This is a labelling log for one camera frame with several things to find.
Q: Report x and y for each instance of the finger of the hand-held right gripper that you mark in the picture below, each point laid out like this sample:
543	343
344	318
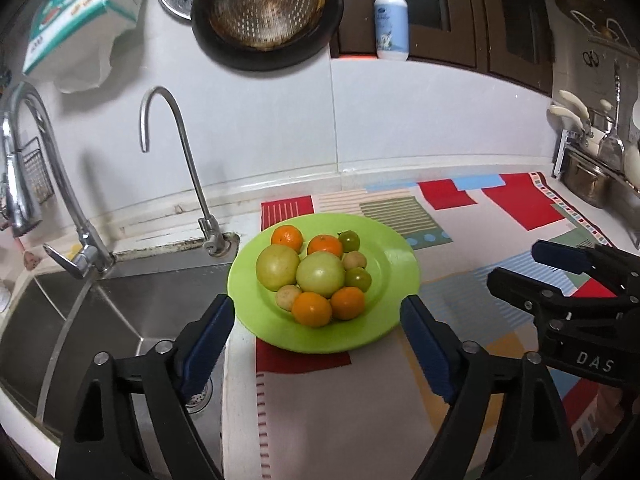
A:
520	287
560	256

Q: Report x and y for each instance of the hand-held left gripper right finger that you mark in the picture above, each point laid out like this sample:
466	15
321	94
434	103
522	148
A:
430	350

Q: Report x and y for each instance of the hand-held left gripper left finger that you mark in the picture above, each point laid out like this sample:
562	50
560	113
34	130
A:
207	340

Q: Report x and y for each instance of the green plate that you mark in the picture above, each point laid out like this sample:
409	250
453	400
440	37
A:
390	270

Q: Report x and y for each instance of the small tan round fruit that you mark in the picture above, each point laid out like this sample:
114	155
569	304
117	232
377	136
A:
288	296
354	260

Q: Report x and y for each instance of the orange mandarin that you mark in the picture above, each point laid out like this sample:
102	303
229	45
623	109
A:
287	237
347	302
325	245
311	308

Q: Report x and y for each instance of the large yellow-green apple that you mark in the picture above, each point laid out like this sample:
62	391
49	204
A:
276	266

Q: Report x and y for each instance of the small green tomato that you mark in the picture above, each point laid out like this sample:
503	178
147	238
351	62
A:
358	278

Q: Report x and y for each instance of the large pale green apple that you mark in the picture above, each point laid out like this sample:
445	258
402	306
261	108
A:
320	272

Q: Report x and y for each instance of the green tomato with stem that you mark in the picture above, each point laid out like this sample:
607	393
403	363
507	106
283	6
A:
349	240

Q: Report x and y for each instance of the person's right hand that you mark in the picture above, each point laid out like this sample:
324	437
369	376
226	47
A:
610	410

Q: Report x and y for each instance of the round sink drain strainer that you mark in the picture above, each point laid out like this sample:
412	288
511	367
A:
197	395

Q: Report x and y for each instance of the steel pot with lid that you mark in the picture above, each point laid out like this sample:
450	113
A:
590	180

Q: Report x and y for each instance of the colourful patterned mat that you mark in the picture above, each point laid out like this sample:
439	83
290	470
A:
350	410

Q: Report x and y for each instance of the steel sink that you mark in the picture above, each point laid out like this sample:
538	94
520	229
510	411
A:
100	310

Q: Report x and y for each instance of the steel spatula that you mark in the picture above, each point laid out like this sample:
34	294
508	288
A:
612	145

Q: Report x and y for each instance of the chrome gooseneck faucet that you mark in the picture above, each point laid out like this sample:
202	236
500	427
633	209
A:
192	180

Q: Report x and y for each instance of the black scissors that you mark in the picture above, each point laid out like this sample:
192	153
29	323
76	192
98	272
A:
591	58

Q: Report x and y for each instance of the chrome pull-down faucet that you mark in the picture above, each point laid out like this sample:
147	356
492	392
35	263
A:
65	180

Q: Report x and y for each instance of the dark wooden cabinet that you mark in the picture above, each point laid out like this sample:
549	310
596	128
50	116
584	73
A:
475	20

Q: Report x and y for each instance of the white and blue pump bottle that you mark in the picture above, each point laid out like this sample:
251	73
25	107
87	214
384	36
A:
392	25

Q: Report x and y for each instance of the black frying pan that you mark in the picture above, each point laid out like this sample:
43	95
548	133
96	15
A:
280	60

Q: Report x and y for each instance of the bronze perforated colander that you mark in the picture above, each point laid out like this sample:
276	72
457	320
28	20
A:
270	15

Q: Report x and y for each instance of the green and white tissue box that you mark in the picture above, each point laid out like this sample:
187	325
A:
80	10

